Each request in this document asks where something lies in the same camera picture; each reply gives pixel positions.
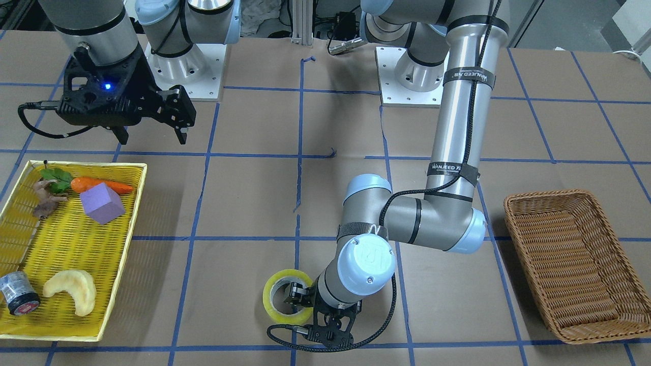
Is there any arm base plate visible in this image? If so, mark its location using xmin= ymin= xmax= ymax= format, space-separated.
xmin=145 ymin=44 xmax=228 ymax=102
xmin=376 ymin=46 xmax=449 ymax=108

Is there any black-lidded gum jar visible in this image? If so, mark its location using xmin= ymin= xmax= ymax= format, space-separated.
xmin=1 ymin=271 xmax=41 ymax=317

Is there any aluminium frame post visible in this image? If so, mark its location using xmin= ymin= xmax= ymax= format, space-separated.
xmin=290 ymin=0 xmax=314 ymax=48

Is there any pale croissant toy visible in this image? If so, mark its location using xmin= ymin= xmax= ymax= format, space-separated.
xmin=43 ymin=269 xmax=96 ymax=317

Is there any purple foam cube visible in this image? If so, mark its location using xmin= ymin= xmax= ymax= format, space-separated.
xmin=79 ymin=183 xmax=126 ymax=225

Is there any brown dried leaf toy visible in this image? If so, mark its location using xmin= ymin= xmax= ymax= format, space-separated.
xmin=32 ymin=160 xmax=73 ymax=220

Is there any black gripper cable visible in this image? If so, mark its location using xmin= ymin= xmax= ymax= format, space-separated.
xmin=267 ymin=0 xmax=504 ymax=352

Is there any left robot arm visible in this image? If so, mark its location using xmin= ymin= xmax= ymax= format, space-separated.
xmin=275 ymin=1 xmax=510 ymax=310

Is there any orange toy carrot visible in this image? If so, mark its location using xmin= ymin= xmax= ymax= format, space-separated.
xmin=70 ymin=176 xmax=133 ymax=195

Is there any yellow plastic basket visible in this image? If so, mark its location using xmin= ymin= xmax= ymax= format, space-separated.
xmin=1 ymin=160 xmax=148 ymax=342

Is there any brown wicker basket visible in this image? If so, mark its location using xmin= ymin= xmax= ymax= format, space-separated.
xmin=503 ymin=189 xmax=650 ymax=345

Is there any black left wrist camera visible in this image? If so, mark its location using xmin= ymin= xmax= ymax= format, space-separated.
xmin=304 ymin=301 xmax=362 ymax=348

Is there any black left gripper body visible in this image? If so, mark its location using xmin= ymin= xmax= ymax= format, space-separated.
xmin=303 ymin=282 xmax=362 ymax=318

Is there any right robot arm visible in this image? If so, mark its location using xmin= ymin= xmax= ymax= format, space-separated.
xmin=18 ymin=1 xmax=241 ymax=144

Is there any yellow clear tape roll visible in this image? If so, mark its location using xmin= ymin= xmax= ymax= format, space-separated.
xmin=262 ymin=269 xmax=312 ymax=326

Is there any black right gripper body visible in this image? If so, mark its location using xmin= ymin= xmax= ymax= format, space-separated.
xmin=56 ymin=44 xmax=197 ymax=128

